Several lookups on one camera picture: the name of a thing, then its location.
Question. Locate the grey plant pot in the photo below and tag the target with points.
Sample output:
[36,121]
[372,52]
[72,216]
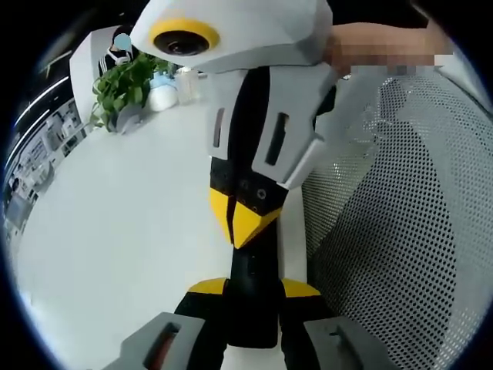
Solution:
[129,117]

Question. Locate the grey perforated mesh chair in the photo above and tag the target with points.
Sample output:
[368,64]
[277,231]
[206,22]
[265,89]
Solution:
[404,231]

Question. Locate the green leafy plant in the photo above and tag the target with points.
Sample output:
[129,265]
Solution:
[123,85]

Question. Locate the black remote control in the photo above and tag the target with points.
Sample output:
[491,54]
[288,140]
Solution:
[254,277]

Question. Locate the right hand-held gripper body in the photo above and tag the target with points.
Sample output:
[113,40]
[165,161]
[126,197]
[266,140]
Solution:
[250,34]

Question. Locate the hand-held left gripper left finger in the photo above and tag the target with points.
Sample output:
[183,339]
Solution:
[185,331]

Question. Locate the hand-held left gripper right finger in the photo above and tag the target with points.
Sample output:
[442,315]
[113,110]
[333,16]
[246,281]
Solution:
[316,339]

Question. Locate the clear plastic container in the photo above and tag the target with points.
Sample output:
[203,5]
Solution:
[188,86]

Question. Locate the white spray bottle blue top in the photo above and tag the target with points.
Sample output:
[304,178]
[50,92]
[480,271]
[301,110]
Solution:
[163,96]

